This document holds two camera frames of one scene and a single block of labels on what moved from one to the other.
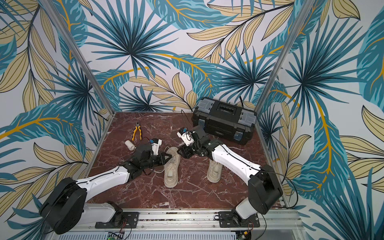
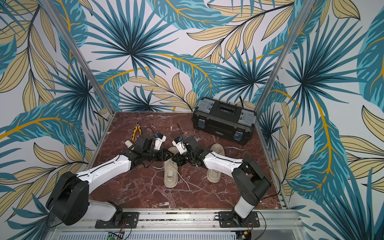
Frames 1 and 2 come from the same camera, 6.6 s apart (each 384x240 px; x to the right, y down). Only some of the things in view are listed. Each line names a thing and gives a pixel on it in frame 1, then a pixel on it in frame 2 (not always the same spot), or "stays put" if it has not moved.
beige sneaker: (214, 172) stays put
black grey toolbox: (225, 121) stays put
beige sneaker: (171, 173) stays put
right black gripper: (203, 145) to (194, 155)
